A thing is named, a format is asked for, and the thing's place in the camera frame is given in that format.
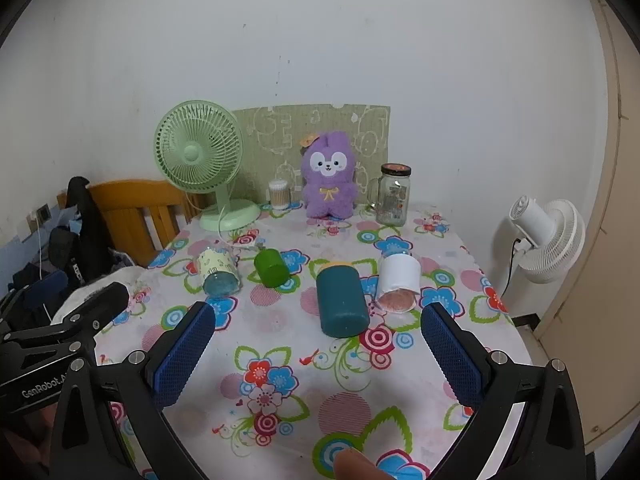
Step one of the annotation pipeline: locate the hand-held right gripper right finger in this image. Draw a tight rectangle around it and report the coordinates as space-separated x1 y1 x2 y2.
420 302 588 480

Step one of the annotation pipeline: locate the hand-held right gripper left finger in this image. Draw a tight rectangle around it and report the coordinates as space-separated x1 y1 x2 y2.
47 301 217 480

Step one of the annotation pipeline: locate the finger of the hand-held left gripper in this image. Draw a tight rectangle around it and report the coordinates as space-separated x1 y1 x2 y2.
0 281 131 361

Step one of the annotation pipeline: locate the white cup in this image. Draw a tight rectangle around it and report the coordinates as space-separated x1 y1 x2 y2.
376 254 421 313

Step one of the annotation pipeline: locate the pale green patterned cup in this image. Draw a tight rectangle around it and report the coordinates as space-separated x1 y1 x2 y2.
196 247 243 297

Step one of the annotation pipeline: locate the teal cup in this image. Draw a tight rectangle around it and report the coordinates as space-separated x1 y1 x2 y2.
316 261 370 339

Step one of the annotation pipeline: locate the small green cup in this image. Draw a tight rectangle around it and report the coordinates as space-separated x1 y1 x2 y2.
254 248 291 288

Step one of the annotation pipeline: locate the person's right hand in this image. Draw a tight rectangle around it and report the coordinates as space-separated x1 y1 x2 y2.
333 449 396 480

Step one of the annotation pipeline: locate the white cloth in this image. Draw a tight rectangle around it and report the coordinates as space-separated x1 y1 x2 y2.
50 266 151 326

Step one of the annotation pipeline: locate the black bag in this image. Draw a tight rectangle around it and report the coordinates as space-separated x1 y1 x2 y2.
47 176 118 281

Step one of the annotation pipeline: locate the dark blue cloth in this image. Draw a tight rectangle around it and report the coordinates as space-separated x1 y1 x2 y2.
10 270 68 311

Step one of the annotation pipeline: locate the wooden chair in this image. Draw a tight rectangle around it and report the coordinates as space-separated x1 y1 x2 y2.
87 180 201 267

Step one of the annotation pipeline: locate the white fan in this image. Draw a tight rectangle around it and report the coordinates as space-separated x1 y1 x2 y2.
509 196 586 285

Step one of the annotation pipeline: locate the glass jar mug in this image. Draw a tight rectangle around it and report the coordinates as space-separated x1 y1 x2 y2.
367 163 412 226

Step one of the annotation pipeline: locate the light green desk fan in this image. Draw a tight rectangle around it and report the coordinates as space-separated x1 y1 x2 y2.
153 100 261 233

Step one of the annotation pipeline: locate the cotton swab container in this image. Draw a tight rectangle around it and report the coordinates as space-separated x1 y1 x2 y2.
268 179 291 211

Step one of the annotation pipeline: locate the beige wooden wardrobe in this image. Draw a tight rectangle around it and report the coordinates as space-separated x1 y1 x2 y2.
535 0 640 456

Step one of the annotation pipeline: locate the purple plush toy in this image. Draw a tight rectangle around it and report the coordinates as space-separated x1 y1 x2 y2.
298 131 359 221

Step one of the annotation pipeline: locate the green patterned board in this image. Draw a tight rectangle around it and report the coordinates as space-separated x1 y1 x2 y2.
232 104 392 201

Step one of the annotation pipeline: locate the black fan cable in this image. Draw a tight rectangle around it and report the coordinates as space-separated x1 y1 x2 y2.
500 237 526 298

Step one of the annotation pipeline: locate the white fan cable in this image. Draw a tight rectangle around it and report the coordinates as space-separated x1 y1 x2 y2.
217 205 266 253

